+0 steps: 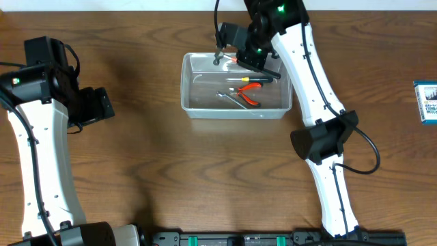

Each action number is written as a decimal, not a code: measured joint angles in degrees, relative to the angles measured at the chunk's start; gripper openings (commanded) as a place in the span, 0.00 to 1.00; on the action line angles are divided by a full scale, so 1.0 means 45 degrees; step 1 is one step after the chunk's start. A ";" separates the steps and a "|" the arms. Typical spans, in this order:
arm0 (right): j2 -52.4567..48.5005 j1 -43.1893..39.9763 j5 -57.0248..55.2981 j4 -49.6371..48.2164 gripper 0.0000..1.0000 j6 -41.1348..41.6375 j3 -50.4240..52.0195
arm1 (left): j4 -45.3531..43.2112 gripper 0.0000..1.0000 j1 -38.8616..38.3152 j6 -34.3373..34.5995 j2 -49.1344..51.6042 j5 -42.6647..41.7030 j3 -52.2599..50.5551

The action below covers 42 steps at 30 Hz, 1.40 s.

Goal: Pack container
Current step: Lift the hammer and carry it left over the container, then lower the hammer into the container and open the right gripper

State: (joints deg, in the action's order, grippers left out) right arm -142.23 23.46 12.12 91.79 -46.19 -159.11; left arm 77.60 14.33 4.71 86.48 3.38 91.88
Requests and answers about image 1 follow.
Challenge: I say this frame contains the black yellow screwdriver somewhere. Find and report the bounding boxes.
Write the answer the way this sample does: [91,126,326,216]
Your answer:
[226,76,274,83]

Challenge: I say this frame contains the small red black hammer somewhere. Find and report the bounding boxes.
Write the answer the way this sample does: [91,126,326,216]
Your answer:
[212,47,281,80]

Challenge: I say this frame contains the red handled pliers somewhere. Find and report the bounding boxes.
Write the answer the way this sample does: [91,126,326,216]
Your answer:
[229,82,263,108]

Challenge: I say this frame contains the clear plastic container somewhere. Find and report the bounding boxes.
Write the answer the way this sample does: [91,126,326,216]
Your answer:
[181,53,293,120]

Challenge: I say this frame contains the silver offset wrench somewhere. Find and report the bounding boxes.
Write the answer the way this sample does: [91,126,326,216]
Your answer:
[216,91,248,109]

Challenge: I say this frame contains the blue white small box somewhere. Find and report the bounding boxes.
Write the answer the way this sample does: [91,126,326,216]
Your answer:
[413,81,436,125]

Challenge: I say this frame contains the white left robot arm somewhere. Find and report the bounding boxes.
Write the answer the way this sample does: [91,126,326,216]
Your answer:
[1,58,141,245]

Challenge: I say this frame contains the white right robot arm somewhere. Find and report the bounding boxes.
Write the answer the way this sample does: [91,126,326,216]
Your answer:
[238,1,358,237]

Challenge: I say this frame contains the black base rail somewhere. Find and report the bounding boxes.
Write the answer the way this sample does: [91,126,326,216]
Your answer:
[150,230,408,246]

